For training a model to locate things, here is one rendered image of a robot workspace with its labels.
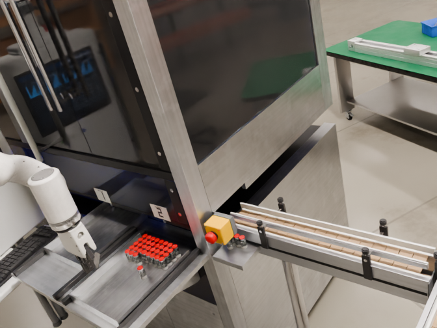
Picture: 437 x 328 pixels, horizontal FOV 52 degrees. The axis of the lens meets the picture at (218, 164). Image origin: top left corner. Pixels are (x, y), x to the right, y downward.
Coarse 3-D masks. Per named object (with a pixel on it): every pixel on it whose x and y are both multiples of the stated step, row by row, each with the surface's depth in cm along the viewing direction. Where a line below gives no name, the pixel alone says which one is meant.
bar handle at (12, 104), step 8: (0, 72) 170; (0, 80) 170; (8, 96) 173; (16, 112) 176; (24, 120) 180; (24, 128) 180; (32, 144) 183; (48, 144) 189; (40, 152) 187; (40, 160) 187
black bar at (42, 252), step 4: (40, 252) 181; (44, 252) 182; (36, 256) 180; (40, 256) 181; (28, 260) 178; (32, 260) 178; (36, 260) 180; (24, 264) 177; (28, 264) 177; (32, 264) 178; (20, 268) 175; (24, 268) 176; (12, 272) 174; (16, 272) 174; (20, 272) 175; (16, 276) 174
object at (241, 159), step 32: (320, 32) 195; (320, 64) 199; (0, 96) 194; (288, 96) 183; (320, 96) 204; (256, 128) 168; (288, 128) 186; (96, 160) 171; (224, 160) 156; (256, 160) 171; (224, 192) 158
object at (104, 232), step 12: (108, 204) 203; (96, 216) 198; (108, 216) 196; (120, 216) 193; (132, 216) 191; (144, 216) 186; (96, 228) 190; (108, 228) 187; (120, 228) 185; (96, 240) 182; (108, 240) 180; (48, 252) 180; (60, 252) 181; (96, 252) 169; (72, 264) 170
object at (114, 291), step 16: (112, 256) 165; (96, 272) 160; (112, 272) 162; (128, 272) 160; (160, 272) 156; (80, 288) 156; (96, 288) 157; (112, 288) 155; (128, 288) 153; (144, 288) 151; (80, 304) 151; (96, 304) 150; (112, 304) 148; (128, 304) 146; (112, 320) 139
